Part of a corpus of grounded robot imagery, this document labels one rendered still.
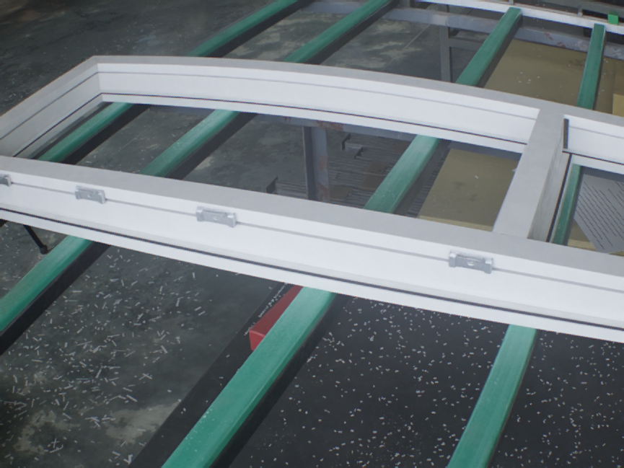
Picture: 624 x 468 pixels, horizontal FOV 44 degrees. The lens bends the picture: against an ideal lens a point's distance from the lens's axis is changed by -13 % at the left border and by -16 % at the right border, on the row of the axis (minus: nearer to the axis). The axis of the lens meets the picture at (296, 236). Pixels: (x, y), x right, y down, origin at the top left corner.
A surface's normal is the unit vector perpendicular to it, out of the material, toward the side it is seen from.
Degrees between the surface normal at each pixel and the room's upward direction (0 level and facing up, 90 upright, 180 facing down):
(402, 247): 90
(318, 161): 90
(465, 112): 90
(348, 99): 90
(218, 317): 0
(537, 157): 0
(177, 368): 0
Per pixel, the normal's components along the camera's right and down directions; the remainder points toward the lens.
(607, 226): -0.06, -0.86
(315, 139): -0.41, 0.49
